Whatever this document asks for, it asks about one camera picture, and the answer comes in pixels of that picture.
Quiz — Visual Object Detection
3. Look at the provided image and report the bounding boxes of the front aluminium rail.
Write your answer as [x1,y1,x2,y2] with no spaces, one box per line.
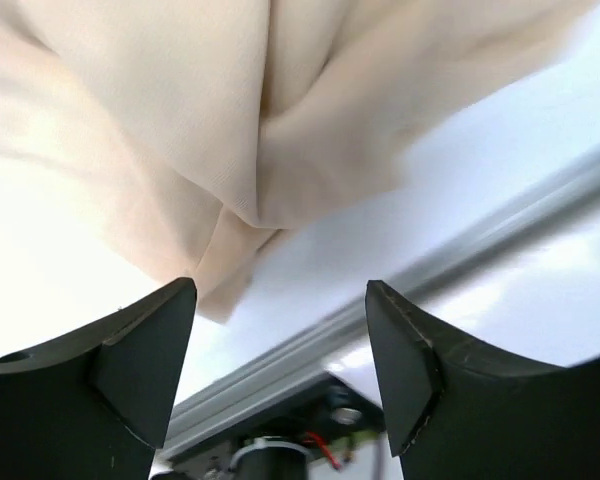
[159,151,600,463]

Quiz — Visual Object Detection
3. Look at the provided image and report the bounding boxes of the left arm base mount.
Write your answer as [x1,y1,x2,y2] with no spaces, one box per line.
[154,369,386,480]

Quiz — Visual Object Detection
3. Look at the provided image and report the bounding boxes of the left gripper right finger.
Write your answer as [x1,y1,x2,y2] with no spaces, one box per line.
[365,281,600,479]

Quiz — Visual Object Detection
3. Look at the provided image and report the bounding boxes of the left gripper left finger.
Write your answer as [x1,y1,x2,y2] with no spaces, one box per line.
[0,278,197,479]

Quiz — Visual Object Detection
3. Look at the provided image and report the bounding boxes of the beige trousers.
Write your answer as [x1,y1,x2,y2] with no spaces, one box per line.
[0,1,594,322]

